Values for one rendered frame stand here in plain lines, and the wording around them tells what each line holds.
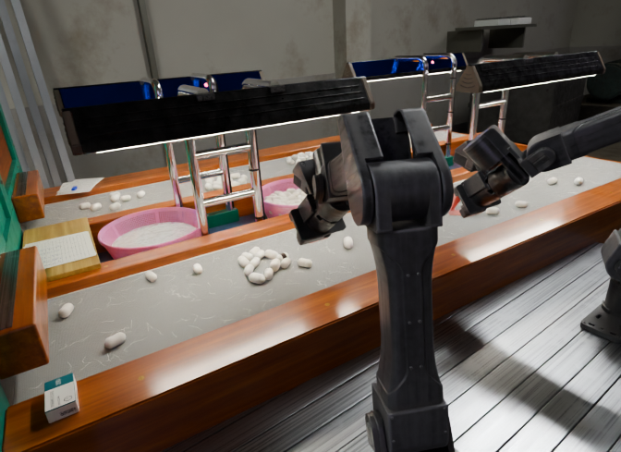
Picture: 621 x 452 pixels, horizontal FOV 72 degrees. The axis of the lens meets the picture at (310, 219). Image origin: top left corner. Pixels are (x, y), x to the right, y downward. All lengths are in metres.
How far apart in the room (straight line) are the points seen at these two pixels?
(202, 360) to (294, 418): 0.16
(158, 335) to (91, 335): 0.12
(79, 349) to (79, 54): 2.74
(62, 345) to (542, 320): 0.88
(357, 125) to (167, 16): 3.16
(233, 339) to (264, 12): 3.41
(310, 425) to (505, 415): 0.29
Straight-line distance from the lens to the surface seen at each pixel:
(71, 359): 0.82
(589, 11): 8.01
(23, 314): 0.73
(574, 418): 0.78
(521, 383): 0.81
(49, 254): 1.13
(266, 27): 3.90
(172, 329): 0.81
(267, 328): 0.72
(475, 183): 0.92
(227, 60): 3.72
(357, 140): 0.43
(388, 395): 0.49
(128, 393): 0.67
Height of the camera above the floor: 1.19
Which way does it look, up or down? 23 degrees down
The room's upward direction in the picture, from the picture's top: 3 degrees counter-clockwise
